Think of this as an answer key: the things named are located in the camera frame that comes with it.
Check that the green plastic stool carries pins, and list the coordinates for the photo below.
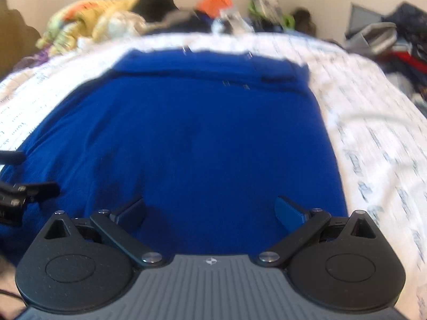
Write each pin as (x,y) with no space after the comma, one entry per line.
(288,21)

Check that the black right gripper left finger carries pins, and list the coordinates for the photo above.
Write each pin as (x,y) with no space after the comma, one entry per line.
(81,264)

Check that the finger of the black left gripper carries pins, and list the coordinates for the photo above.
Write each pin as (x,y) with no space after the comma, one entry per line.
(12,157)
(29,193)

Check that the yellow floral quilt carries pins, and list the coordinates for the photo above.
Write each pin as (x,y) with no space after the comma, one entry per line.
(96,20)

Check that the clear plastic packaging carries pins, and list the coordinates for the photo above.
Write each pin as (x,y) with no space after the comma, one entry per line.
(230,22)

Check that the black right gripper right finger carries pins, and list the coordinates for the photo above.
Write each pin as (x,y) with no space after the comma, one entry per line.
(337,263)

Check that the dark grey jacket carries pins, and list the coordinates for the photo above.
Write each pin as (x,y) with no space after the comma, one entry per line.
(182,21)

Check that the brown headboard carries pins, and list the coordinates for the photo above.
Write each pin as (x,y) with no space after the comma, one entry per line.
(17,39)

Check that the blue knit sweater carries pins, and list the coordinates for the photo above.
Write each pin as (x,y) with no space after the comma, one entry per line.
(199,145)

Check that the floral print pillow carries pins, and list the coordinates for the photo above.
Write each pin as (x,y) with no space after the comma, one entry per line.
(267,9)

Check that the orange plastic bag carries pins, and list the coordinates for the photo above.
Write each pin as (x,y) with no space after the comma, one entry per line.
(213,8)

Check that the grey framed panel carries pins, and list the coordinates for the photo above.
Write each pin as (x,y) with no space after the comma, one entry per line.
(361,17)

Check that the brown plush toy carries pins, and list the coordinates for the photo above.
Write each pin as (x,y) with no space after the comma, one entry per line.
(304,23)

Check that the black hat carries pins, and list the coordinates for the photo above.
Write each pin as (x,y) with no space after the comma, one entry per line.
(153,10)

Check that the white script-print bed sheet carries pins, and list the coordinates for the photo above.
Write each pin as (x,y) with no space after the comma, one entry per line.
(378,135)

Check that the pile of clothes at right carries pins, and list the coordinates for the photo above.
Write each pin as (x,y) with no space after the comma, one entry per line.
(398,45)

